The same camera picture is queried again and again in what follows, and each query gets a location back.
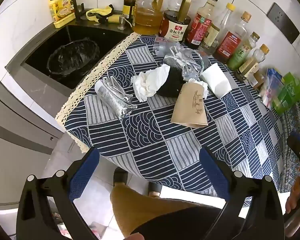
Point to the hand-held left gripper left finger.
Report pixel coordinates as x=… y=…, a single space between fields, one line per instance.
x=86 y=172

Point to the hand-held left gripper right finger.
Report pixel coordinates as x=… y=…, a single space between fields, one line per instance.
x=213 y=172

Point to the brown paper cup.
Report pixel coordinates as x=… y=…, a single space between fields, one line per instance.
x=190 y=107

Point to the long silver foil wrapper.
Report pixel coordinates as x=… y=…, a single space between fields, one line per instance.
x=115 y=97

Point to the white napkin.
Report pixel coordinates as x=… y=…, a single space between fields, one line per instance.
x=216 y=81

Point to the black bag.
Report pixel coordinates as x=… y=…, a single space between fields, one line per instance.
x=172 y=85

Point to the large white tissue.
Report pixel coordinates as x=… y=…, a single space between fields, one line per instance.
x=150 y=82

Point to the trash bin with black bag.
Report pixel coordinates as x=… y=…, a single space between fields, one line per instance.
x=72 y=57

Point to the person's right hand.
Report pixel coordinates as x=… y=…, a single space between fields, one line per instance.
x=293 y=197

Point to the person's left hand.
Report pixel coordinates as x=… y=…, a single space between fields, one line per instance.
x=134 y=237

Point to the blue zigzag patterned cloth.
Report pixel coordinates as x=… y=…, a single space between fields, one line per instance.
x=296 y=122

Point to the person's black slipper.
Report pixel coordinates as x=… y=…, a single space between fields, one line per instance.
x=120 y=176
x=155 y=188

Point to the person's black top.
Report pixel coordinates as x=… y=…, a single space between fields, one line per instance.
x=180 y=225

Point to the blue and white plastic bag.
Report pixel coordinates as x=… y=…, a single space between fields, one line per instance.
x=271 y=87

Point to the person's tan trouser leg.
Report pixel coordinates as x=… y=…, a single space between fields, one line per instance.
x=145 y=205

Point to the blue patterned tablecloth lace edge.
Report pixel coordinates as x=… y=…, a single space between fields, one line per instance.
x=150 y=135

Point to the small brown jar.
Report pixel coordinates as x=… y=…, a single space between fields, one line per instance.
x=255 y=80

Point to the grey cabinet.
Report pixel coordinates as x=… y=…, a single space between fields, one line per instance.
x=20 y=120

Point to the small clear bottle gold cap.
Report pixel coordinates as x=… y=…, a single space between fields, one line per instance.
x=252 y=63

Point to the green label bottle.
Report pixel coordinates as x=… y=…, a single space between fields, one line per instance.
x=241 y=55

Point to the crumpled silver foil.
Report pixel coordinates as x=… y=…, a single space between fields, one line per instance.
x=176 y=57

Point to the red label bottle gold cap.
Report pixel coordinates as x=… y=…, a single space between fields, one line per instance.
x=231 y=42

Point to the black sink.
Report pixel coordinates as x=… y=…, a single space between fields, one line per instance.
x=40 y=47

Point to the red label bottle black cap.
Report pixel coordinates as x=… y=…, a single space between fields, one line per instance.
x=198 y=27

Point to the clear bottle yellow cap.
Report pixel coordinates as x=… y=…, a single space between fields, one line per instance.
x=221 y=22

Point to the metal soap dispenser pump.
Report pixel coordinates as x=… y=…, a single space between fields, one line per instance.
x=122 y=22

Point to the yellow cloth with black trim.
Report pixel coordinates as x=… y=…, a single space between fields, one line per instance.
x=100 y=13

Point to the large clear oil jug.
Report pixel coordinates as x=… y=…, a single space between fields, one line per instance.
x=147 y=20

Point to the yellow detergent bottle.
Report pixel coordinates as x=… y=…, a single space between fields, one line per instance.
x=60 y=10

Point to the dark bottle with green-yellow label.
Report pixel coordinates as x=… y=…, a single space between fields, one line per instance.
x=129 y=2

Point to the dark wall socket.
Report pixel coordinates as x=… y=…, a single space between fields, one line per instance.
x=282 y=22

